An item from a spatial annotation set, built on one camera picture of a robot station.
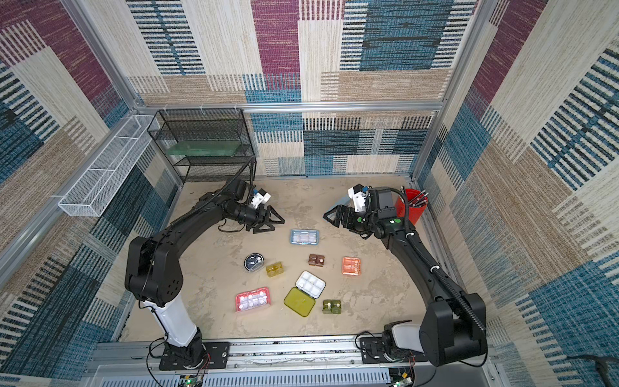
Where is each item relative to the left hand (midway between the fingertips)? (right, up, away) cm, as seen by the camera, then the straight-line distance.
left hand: (280, 224), depth 85 cm
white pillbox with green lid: (+8, -25, -1) cm, 26 cm away
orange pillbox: (+26, -16, +7) cm, 31 cm away
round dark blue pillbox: (-11, -15, +7) cm, 19 cm away
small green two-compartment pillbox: (+18, -27, -3) cm, 32 cm away
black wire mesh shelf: (-32, +40, +17) cm, 54 cm away
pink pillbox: (-9, -26, -1) cm, 27 cm away
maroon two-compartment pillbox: (+12, -14, +7) cm, 20 cm away
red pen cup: (+52, +8, +12) cm, 54 cm away
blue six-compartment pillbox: (+8, -6, +14) cm, 18 cm away
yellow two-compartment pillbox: (-2, -17, +4) cm, 17 cm away
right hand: (+19, +1, -5) cm, 20 cm away
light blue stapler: (+26, +8, +20) cm, 34 cm away
